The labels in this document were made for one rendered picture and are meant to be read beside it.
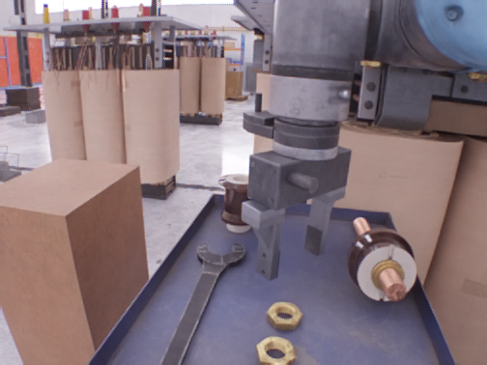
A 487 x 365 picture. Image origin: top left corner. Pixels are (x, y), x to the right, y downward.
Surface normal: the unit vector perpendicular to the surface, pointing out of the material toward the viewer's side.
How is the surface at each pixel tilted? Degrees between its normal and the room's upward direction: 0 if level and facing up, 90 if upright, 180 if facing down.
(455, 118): 90
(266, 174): 90
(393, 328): 0
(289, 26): 90
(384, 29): 111
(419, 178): 90
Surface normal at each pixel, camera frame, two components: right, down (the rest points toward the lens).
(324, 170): 0.63, 0.29
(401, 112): -0.16, 0.33
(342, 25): -0.29, 0.65
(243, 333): 0.04, -0.94
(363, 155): -0.40, 0.30
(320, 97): 0.07, 0.35
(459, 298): -0.72, 0.22
